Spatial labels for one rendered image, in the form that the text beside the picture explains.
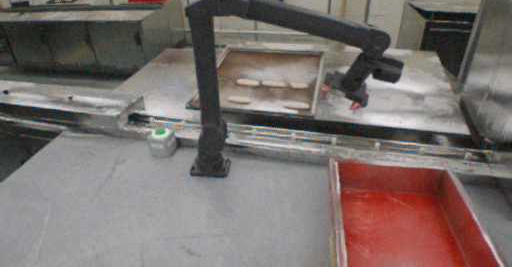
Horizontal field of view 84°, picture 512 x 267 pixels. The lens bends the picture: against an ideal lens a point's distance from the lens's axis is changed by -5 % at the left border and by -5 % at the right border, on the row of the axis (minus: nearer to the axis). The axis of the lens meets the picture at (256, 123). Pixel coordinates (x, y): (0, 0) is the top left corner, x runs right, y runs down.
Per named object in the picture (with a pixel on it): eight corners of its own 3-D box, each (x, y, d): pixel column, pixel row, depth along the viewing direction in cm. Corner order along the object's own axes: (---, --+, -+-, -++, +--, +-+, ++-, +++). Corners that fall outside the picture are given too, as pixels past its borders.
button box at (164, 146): (151, 163, 106) (144, 137, 100) (162, 150, 112) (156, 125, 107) (171, 166, 104) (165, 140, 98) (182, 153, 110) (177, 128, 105)
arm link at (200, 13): (186, -13, 74) (177, -8, 65) (240, -14, 74) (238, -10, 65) (204, 136, 97) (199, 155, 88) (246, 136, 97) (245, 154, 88)
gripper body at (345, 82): (361, 102, 86) (375, 87, 79) (329, 89, 86) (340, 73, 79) (364, 86, 89) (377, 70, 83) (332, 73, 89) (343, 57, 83)
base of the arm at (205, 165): (189, 175, 94) (226, 178, 93) (185, 155, 90) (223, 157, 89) (197, 159, 101) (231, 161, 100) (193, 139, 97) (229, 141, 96)
